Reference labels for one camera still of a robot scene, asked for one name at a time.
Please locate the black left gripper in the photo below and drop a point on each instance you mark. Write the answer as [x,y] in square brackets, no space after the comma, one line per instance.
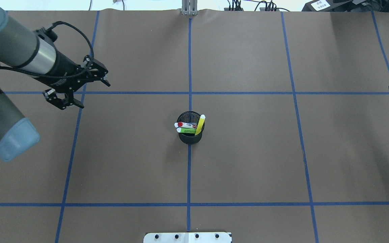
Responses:
[61,69]

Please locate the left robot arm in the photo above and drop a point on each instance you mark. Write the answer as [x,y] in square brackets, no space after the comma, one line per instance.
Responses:
[34,53]

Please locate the red white marker pen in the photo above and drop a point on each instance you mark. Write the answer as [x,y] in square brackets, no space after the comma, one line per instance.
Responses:
[185,125]

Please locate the green marker pen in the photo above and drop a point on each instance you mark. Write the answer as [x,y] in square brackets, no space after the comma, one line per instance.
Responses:
[186,130]

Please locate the black mesh pen holder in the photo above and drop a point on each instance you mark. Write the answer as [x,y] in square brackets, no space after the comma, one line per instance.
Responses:
[189,117]

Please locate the yellow highlighter pen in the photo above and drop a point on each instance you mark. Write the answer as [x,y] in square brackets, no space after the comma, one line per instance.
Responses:
[200,124]

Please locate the black box with label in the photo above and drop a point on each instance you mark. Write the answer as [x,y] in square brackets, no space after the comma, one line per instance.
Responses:
[317,6]

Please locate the grey aluminium post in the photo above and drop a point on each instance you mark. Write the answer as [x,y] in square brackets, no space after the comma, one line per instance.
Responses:
[189,7]

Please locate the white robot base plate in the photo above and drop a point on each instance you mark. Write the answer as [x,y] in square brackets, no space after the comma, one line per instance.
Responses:
[188,237]

